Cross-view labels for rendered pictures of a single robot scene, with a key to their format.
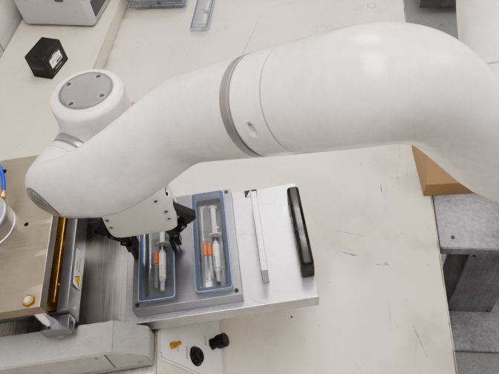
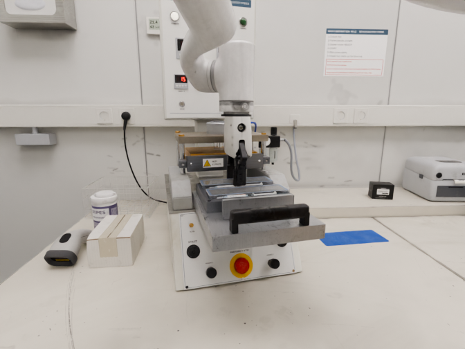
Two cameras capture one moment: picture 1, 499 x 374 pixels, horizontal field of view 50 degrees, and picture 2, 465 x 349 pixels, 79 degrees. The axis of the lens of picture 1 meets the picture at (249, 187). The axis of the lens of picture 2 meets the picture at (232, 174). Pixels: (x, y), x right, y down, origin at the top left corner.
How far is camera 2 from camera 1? 0.79 m
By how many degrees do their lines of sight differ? 70
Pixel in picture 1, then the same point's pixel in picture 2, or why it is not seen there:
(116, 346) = (175, 181)
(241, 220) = not seen: hidden behind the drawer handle
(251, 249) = not seen: hidden behind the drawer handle
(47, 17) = (411, 185)
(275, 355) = (207, 316)
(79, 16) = (425, 190)
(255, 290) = (215, 216)
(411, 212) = not seen: outside the picture
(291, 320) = (241, 323)
